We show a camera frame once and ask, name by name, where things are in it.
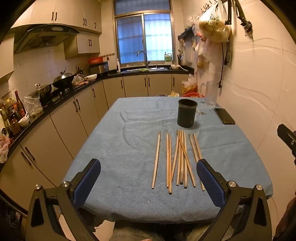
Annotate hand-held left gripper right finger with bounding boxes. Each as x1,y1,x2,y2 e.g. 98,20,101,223
195,159,275,241

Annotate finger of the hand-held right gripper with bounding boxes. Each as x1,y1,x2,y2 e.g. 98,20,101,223
277,124,296,166

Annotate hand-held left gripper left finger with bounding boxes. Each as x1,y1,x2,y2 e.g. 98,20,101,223
24,159,101,241

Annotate row of wooden chopsticks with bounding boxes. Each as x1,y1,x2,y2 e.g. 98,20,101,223
151,130,206,194

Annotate dark chopstick holder cup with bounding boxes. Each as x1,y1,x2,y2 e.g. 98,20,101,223
177,99,198,128

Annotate person's right forearm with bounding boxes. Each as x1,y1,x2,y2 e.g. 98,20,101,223
275,201,296,241

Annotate blue towel table cover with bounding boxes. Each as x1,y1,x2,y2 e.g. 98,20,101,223
63,96,274,223

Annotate beige base kitchen cabinets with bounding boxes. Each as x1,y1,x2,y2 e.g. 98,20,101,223
0,73,195,209

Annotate black smartphone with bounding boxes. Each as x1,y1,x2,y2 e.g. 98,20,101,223
214,108,236,125

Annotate clear glass pitcher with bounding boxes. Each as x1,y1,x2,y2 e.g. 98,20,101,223
200,81,219,108

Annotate small white bowl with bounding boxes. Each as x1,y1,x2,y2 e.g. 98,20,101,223
18,115,31,127

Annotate pink plastic bag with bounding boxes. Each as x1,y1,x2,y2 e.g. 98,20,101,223
0,136,11,164

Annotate gas stove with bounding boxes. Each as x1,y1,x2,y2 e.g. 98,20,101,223
50,88,75,101

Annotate clear plastic bag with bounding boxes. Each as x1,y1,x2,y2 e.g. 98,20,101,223
23,95,43,117

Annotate dark cooking pot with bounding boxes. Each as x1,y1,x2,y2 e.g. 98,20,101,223
35,83,53,105

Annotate group of sauce bottles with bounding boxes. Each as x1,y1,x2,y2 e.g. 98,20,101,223
0,90,26,138

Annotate plastic bags above basket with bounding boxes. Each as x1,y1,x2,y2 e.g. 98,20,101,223
181,74,199,93

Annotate dark wok with lid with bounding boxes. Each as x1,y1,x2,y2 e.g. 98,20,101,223
52,67,84,89

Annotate black kitchen countertop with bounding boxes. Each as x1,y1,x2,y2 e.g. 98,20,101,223
0,69,195,168

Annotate metal countertop box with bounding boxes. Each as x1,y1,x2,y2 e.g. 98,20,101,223
89,62,109,75

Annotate hanging clear plastic bags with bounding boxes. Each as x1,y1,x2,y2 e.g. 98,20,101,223
194,39,211,69

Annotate steel kitchen sink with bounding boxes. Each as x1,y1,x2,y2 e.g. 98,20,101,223
120,67,170,74

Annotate black hanging tool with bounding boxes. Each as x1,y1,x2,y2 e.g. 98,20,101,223
225,0,254,40

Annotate hanging plastic bag with food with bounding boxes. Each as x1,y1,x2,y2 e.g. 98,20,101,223
193,2,232,43

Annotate chrome sink faucet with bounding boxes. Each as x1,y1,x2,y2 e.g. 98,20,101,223
137,51,151,69

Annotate range hood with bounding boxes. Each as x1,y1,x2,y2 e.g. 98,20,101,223
14,24,80,55

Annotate kitchen window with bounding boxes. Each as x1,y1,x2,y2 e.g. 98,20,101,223
113,0,174,66

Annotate black power cable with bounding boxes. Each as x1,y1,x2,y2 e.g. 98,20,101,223
218,42,226,89

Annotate small beige wall cabinet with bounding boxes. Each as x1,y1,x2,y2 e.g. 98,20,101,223
64,34,101,60

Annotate beige upper wall cabinets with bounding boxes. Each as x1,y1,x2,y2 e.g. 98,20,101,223
10,0,102,33

